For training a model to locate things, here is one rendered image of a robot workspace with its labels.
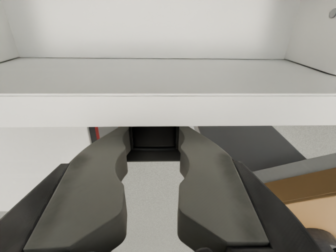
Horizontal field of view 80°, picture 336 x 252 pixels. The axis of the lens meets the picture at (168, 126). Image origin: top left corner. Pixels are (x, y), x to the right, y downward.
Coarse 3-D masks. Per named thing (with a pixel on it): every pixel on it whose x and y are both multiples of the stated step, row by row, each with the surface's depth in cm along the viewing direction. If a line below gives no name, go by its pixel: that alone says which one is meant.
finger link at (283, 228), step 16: (240, 176) 8; (256, 176) 8; (256, 192) 8; (272, 192) 8; (256, 208) 7; (272, 208) 7; (288, 208) 7; (272, 224) 6; (288, 224) 6; (272, 240) 6; (288, 240) 6; (304, 240) 6
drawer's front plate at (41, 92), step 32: (0, 64) 15; (32, 64) 15; (64, 64) 15; (96, 64) 15; (128, 64) 15; (160, 64) 15; (192, 64) 16; (224, 64) 16; (256, 64) 16; (288, 64) 16; (0, 96) 9; (32, 96) 9; (64, 96) 9; (96, 96) 9; (128, 96) 9; (160, 96) 9; (192, 96) 10; (224, 96) 10; (256, 96) 10; (288, 96) 10; (320, 96) 10
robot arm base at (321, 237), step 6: (306, 228) 34; (312, 228) 34; (312, 234) 33; (318, 234) 33; (324, 234) 34; (330, 234) 35; (318, 240) 32; (324, 240) 33; (330, 240) 33; (324, 246) 32; (330, 246) 32
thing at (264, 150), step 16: (192, 128) 115; (208, 128) 64; (224, 128) 62; (240, 128) 60; (256, 128) 57; (272, 128) 55; (224, 144) 55; (240, 144) 53; (256, 144) 52; (272, 144) 50; (288, 144) 49; (240, 160) 48; (256, 160) 47; (272, 160) 46; (288, 160) 44; (304, 160) 38; (320, 160) 37; (272, 176) 37; (288, 176) 36
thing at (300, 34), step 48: (0, 0) 15; (48, 0) 15; (96, 0) 15; (144, 0) 15; (192, 0) 16; (240, 0) 16; (288, 0) 16; (0, 48) 15; (48, 48) 17; (96, 48) 17; (144, 48) 17; (192, 48) 17; (240, 48) 17; (288, 48) 17
